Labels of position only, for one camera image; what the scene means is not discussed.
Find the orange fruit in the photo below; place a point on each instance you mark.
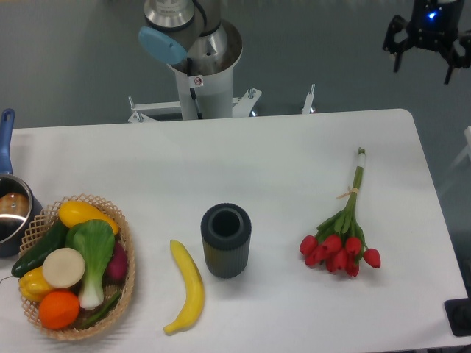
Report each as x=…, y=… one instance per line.
x=59, y=309

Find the red tulip bouquet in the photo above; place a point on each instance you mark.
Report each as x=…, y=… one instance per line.
x=339, y=243

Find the woven wicker basket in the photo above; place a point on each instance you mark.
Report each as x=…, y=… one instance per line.
x=39, y=227

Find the purple red onion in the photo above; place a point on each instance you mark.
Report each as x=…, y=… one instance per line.
x=117, y=267

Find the yellow bell pepper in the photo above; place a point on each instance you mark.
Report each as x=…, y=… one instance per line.
x=33, y=285

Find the blue saucepan with handle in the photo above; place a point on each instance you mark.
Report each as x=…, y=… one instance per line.
x=18, y=203

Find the green cucumber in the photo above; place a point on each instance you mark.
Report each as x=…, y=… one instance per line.
x=54, y=239

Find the yellow banana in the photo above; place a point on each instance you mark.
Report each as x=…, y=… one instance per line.
x=194, y=290

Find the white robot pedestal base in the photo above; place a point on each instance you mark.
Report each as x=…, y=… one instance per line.
x=200, y=97

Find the black device at table edge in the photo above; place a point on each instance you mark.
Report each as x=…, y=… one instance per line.
x=458, y=315

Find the green bok choy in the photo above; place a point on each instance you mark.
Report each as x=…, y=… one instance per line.
x=94, y=240

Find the green chili pepper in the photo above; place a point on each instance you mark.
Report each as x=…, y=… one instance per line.
x=102, y=312

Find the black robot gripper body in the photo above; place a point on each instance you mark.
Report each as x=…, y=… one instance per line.
x=434, y=24

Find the cream round radish slice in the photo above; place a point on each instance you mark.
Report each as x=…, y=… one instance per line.
x=63, y=268

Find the yellow squash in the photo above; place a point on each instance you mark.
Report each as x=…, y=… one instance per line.
x=72, y=213

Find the dark grey ribbed vase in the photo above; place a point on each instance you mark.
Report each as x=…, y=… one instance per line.
x=226, y=232

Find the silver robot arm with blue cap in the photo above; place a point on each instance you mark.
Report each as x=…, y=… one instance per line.
x=192, y=38

